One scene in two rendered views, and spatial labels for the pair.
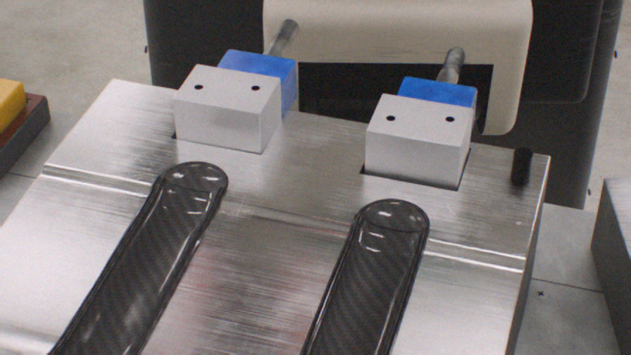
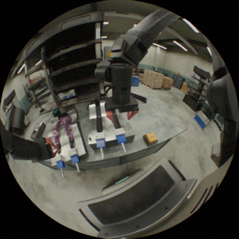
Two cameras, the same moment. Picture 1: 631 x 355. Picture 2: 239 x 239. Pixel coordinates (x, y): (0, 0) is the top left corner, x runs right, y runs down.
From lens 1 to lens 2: 0.70 m
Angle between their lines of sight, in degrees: 92
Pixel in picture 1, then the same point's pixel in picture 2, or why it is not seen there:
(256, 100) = (115, 130)
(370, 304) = (99, 125)
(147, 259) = (116, 122)
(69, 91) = not seen: hidden behind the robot
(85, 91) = not seen: hidden behind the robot
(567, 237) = (91, 156)
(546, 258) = (92, 153)
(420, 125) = (99, 134)
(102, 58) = not seen: hidden behind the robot
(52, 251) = (122, 118)
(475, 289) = (92, 127)
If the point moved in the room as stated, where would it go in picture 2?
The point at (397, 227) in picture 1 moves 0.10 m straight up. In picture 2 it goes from (99, 130) to (95, 118)
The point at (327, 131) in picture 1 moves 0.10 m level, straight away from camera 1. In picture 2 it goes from (110, 137) to (120, 153)
